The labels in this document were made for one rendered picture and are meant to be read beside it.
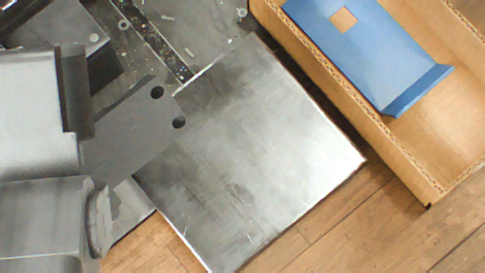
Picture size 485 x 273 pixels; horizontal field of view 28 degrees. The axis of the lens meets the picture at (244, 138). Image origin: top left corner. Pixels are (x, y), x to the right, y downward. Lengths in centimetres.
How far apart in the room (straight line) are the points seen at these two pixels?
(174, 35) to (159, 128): 27
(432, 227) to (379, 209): 5
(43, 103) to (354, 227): 38
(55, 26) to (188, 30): 14
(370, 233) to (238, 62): 19
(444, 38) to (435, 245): 19
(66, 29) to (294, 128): 21
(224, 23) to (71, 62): 35
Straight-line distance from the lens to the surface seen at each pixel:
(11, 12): 69
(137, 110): 65
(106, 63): 86
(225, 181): 85
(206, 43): 91
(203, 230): 84
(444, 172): 88
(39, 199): 52
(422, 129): 89
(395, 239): 87
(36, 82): 56
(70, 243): 50
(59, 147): 57
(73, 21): 84
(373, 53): 90
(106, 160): 65
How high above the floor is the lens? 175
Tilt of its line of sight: 75 degrees down
